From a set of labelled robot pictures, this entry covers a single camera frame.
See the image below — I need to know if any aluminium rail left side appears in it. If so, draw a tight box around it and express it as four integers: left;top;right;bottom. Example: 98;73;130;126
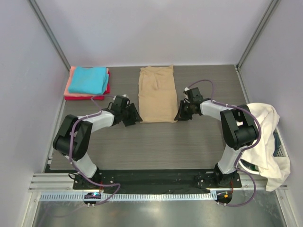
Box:
28;173;74;192

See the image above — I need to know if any aluminium frame post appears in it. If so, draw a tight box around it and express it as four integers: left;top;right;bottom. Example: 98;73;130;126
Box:
235;0;280;71
28;0;71;70

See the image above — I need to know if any right aluminium frame post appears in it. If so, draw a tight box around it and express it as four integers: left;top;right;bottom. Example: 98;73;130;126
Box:
235;0;280;71

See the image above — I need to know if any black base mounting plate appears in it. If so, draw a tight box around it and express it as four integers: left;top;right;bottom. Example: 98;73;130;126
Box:
68;169;242;203

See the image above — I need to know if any beige t shirt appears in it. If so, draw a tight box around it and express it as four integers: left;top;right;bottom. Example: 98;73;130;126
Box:
138;65;178;123

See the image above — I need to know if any folded pink t shirt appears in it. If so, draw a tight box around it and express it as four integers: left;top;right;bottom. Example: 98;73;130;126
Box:
64;66;109;97

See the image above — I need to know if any slotted grey cable duct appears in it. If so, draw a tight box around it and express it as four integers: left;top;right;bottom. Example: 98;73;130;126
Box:
39;191;217;202

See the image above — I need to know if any folded blue t shirt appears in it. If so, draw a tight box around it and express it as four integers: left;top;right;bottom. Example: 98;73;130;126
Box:
68;66;107;94

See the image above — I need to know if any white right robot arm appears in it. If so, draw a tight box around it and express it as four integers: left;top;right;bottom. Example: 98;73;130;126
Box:
175;87;260;187

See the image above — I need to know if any white t shirt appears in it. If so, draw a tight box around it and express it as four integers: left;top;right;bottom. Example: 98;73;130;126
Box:
241;103;291;192

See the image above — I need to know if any white laundry basket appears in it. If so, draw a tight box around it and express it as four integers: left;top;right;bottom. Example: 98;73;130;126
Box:
239;130;286;175

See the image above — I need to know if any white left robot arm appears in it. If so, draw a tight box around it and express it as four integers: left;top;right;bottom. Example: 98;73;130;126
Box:
53;95;143;189

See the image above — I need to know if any left aluminium frame post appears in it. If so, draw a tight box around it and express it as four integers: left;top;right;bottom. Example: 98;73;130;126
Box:
28;0;71;70

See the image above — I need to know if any folded red t shirt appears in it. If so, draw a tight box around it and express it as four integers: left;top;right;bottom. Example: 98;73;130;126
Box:
63;67;110;101

